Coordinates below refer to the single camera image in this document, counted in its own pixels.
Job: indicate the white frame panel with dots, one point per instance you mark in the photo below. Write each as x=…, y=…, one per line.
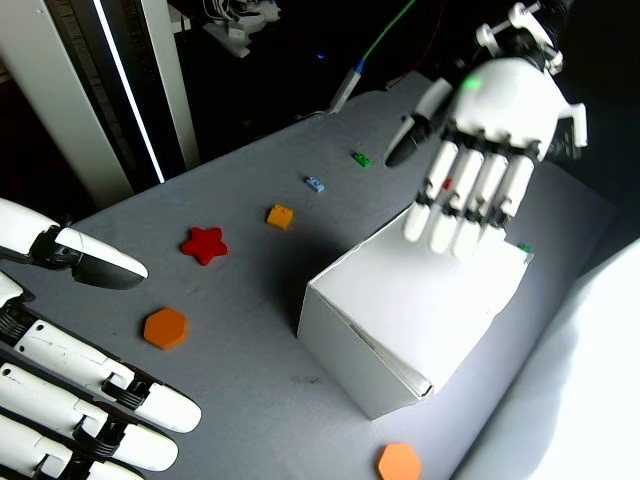
x=50, y=75

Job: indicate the green toy brick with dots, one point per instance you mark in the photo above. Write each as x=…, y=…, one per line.
x=362, y=159
x=525, y=247

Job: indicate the white backdrop sheet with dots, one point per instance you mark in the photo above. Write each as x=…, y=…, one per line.
x=575, y=375

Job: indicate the glowing white light strip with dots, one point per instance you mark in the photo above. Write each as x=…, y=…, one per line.
x=127, y=90

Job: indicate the red star block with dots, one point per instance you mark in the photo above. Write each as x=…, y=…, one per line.
x=204, y=245

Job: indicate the white upright post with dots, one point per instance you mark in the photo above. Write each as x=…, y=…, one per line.
x=172, y=85

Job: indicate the grey table cloth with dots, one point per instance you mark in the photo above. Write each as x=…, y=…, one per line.
x=240, y=300

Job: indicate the orange hexagon block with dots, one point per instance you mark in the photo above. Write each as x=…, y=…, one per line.
x=165, y=327
x=399, y=462

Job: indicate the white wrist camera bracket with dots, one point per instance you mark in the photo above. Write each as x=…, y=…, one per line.
x=579, y=120

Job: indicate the brown and white cardboard box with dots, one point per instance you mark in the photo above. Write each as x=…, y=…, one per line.
x=400, y=300

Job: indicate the small red toy brick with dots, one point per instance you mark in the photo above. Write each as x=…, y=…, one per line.
x=447, y=184

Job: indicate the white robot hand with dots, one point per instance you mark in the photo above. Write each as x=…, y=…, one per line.
x=60, y=350
x=505, y=100

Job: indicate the blue toy brick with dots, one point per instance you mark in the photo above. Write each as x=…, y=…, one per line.
x=315, y=184

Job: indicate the white plastic device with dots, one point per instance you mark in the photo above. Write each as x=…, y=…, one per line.
x=235, y=30

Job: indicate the orange toy brick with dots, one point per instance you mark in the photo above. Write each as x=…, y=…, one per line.
x=280, y=218

